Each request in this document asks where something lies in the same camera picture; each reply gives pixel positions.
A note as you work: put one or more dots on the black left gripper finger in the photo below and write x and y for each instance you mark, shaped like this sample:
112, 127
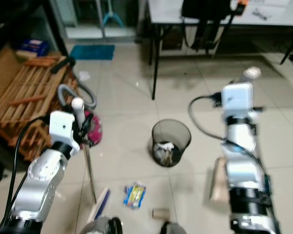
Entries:
89, 123

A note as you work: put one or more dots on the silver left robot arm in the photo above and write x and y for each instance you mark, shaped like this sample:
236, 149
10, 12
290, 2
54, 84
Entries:
44, 178

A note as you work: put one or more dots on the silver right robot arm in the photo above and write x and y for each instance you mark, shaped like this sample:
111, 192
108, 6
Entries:
244, 165

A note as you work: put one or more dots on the blue floor mat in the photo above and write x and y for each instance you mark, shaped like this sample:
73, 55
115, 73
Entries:
92, 52

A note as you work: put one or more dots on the pink cloth bundle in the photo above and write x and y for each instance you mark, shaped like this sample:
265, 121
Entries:
95, 130

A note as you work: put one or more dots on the crumpled white paper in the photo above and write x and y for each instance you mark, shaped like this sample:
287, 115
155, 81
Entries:
83, 75

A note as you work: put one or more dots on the folded wooden slat rack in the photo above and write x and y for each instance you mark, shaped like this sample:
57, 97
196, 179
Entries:
22, 97

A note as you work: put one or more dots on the blue yellow snack packet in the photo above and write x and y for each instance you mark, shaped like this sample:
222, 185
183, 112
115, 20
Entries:
134, 195

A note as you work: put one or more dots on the black mesh waste bin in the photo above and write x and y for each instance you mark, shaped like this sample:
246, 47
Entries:
171, 141

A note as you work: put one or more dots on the blue cardboard box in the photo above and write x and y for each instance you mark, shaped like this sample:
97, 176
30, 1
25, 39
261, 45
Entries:
33, 47

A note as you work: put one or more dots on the grey robot left leg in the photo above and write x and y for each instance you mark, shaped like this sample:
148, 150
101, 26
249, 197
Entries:
103, 226

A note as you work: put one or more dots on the light blue hanger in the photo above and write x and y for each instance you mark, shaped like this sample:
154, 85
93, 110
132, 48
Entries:
111, 18

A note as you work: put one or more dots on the brown cardboard tube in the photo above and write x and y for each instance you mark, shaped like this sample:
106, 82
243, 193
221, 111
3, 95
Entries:
161, 213

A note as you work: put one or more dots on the dark robot right leg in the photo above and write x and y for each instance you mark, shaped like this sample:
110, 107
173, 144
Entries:
173, 229

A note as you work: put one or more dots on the white table with black legs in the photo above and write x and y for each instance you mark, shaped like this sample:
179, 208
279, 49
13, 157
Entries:
171, 10

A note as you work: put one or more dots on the black bag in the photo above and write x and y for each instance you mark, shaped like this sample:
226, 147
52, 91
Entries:
207, 9

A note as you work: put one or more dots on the orange tool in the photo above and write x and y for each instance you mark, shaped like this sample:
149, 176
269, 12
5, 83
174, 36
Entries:
242, 6

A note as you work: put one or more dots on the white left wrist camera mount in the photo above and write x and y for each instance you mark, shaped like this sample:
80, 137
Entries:
61, 126

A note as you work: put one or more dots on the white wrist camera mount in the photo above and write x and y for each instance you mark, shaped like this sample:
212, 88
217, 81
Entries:
61, 126
238, 101

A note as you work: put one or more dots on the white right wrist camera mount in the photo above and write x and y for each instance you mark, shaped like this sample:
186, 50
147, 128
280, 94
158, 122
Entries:
238, 101

